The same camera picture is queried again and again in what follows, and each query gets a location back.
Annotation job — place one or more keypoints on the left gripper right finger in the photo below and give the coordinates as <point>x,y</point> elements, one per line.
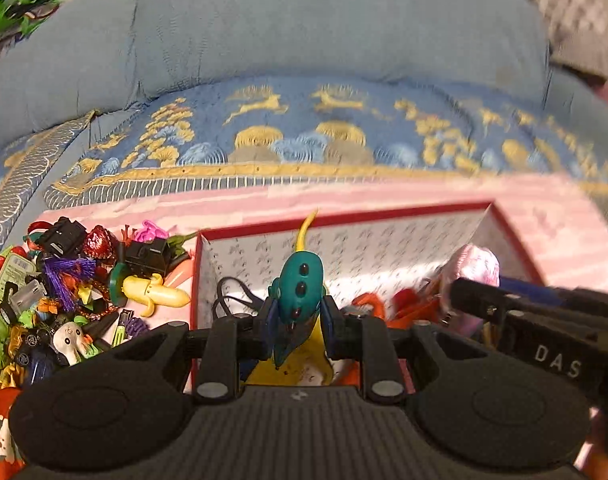
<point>335,333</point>

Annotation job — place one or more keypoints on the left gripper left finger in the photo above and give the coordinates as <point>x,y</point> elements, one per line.
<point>266,328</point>

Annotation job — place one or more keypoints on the teal and yellow toy dinosaur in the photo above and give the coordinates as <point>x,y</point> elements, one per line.
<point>298,291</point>

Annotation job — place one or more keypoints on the yellow banana character toy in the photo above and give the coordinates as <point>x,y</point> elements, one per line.
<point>150,293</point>

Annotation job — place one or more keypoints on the red patterned cardboard box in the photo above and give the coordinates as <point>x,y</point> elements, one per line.
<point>380,251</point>

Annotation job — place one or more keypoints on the pink plush toy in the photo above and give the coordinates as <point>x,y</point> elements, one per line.
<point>476,264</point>

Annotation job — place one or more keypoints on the black plastic clip block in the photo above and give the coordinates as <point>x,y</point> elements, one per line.
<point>147,258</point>

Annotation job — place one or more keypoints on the red foil heart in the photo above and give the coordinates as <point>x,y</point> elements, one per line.
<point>100,244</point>

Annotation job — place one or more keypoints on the white ghost figurine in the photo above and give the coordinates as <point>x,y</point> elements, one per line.
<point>70,341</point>

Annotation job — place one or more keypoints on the purple tassel toy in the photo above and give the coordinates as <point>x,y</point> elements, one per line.
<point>64,276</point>

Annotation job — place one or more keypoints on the blue gold patterned seat cover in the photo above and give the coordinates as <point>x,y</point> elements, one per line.
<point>85,142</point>

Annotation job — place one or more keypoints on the grey checked blanket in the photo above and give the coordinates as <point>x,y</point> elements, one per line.
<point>578,34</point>

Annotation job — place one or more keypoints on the blue fabric sofa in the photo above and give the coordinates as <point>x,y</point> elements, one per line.
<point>107,54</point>

